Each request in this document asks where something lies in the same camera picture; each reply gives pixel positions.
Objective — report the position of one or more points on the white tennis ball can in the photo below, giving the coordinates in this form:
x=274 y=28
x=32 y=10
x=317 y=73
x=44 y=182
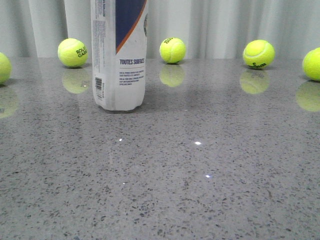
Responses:
x=119 y=49

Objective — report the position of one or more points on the centre yellow tennis ball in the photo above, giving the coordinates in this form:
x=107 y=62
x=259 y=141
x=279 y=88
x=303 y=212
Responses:
x=172 y=50

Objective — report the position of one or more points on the tennis ball Roland Garros print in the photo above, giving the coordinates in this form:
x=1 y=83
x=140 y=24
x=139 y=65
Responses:
x=72 y=53

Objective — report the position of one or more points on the tennis ball Wilson 3 print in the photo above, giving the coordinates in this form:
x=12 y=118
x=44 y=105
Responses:
x=258 y=54

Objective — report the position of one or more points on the tennis ball far right edge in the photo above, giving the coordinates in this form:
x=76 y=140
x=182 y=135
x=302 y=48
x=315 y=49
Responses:
x=311 y=64

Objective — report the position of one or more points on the tennis ball edge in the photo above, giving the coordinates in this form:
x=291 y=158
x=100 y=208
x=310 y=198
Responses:
x=5 y=68
x=311 y=64

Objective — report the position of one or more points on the tennis ball far left edge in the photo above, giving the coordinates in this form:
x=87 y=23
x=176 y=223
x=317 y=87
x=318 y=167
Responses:
x=5 y=68

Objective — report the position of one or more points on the grey pleated curtain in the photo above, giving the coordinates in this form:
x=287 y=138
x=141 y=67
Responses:
x=211 y=29

